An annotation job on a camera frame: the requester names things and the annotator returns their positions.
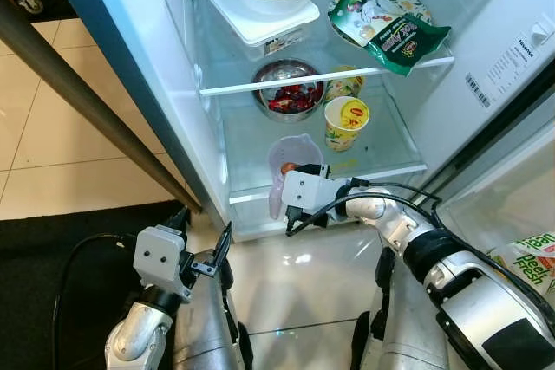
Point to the grey fridge door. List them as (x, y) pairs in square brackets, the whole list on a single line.
[(512, 188)]

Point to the yellow Lipton cup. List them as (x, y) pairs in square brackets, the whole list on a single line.
[(345, 123)]

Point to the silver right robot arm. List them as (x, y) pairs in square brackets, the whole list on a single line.
[(468, 301)]

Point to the green snack bag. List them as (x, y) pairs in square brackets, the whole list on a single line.
[(399, 36)]

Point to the brown food piece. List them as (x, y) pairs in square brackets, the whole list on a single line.
[(289, 168)]

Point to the Peel Fresh juice carton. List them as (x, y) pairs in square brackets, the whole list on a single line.
[(529, 257)]

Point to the steel bowl red food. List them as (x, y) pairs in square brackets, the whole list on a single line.
[(289, 93)]

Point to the black floor mat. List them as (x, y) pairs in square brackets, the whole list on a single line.
[(26, 283)]

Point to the translucent purple measuring cup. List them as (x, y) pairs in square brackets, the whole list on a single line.
[(290, 149)]

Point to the glass fridge shelf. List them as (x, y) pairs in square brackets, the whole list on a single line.
[(225, 88), (390, 172)]

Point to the dark grey fridge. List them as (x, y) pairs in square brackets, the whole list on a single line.
[(494, 6)]

